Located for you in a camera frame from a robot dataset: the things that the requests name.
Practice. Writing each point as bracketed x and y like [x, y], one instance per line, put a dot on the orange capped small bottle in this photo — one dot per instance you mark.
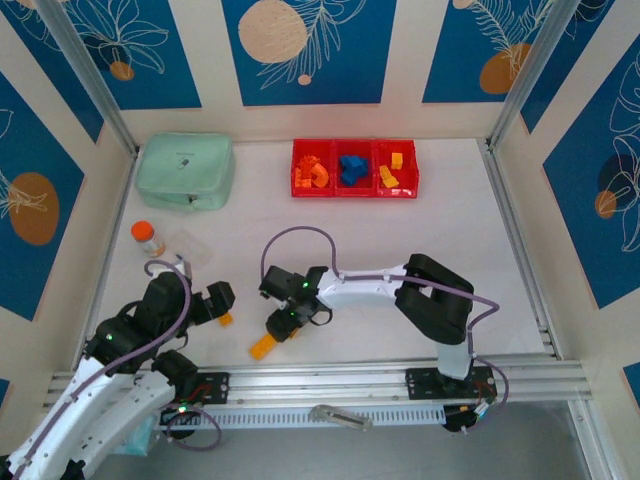
[145, 235]

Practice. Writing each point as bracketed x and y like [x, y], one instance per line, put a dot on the orange lego brick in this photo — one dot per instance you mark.
[301, 180]

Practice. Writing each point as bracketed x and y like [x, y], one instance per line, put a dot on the clear plastic piece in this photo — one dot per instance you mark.
[325, 414]

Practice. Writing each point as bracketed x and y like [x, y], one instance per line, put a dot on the aluminium side rail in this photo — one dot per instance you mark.
[109, 240]
[520, 250]

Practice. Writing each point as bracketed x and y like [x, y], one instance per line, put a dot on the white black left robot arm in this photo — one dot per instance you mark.
[55, 415]

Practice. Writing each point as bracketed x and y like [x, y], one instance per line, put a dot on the orange lego arch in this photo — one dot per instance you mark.
[321, 176]

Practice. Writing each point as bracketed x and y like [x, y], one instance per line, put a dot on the yellow lego brick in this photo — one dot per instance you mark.
[389, 183]
[261, 347]
[385, 173]
[397, 159]
[227, 320]

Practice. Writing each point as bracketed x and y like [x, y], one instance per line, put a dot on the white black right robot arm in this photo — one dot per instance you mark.
[360, 290]

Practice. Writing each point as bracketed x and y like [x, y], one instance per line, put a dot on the light blue tissue pack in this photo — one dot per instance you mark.
[137, 440]

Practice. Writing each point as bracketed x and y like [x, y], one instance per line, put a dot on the blue lego brick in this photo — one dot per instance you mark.
[357, 176]
[345, 161]
[361, 165]
[346, 178]

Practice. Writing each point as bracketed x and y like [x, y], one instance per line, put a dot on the aluminium frame post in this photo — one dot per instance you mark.
[530, 72]
[90, 72]

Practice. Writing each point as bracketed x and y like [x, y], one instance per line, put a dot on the orange lego clip piece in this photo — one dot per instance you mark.
[306, 161]

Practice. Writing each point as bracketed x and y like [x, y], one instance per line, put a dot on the mint green fabric pouch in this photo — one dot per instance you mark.
[185, 170]

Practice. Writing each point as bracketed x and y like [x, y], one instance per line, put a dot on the red plastic bin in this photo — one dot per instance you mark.
[355, 149]
[325, 150]
[407, 180]

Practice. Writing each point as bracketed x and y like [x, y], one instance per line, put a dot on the aluminium frame leg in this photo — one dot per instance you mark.
[592, 440]

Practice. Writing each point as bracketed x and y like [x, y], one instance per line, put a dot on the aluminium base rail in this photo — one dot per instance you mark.
[325, 380]

